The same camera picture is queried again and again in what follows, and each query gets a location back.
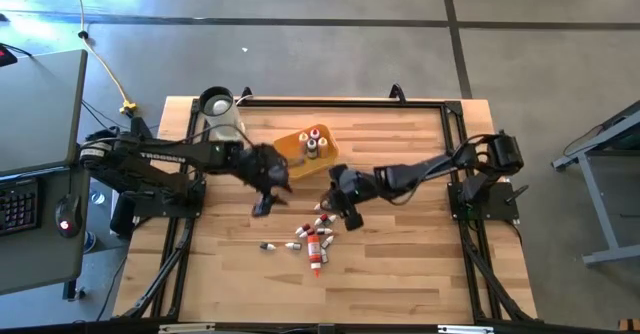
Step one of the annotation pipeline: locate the black desk leg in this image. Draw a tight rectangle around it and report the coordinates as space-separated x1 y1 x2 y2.
129 116 154 140

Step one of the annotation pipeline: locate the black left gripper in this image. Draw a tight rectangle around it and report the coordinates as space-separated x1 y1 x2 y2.
234 143 295 219

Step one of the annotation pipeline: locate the yellow plastic bin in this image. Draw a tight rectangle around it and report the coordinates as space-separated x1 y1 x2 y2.
273 123 341 181

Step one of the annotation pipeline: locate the silver aluminium bar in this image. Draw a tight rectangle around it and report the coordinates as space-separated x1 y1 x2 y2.
158 323 216 334
438 324 495 334

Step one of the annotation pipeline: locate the dark grey desk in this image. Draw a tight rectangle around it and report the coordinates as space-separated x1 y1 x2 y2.
0 166 92 296

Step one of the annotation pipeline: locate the black aluminium table frame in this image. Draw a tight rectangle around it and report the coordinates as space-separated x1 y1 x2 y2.
113 96 540 325

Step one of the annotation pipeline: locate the yellow floor cable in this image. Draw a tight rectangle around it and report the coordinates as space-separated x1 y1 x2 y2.
64 0 138 117

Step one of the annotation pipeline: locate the black computer mouse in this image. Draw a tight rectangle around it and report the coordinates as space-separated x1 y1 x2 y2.
54 193 84 239

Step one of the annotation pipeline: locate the large orange food colouring bottle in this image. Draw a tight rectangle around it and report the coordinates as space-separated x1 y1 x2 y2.
307 234 323 279

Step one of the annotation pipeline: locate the white cylindrical tumbler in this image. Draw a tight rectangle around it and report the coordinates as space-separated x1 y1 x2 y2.
198 85 247 144

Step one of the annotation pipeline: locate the grey raised desk panel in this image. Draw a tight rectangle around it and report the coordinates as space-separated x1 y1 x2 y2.
0 48 89 178

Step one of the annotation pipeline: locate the black device with red light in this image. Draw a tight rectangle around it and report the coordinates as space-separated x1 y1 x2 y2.
0 43 19 69

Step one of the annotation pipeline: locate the grey metal table frame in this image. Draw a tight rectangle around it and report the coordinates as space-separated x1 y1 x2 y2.
551 98 640 267

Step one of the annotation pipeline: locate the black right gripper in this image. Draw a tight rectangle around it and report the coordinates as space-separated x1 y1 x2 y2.
319 163 369 233

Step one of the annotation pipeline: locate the black controller box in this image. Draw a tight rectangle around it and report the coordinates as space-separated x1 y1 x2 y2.
109 192 137 239

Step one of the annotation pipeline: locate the black keyboard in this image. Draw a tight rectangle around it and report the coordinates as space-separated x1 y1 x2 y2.
0 176 42 237

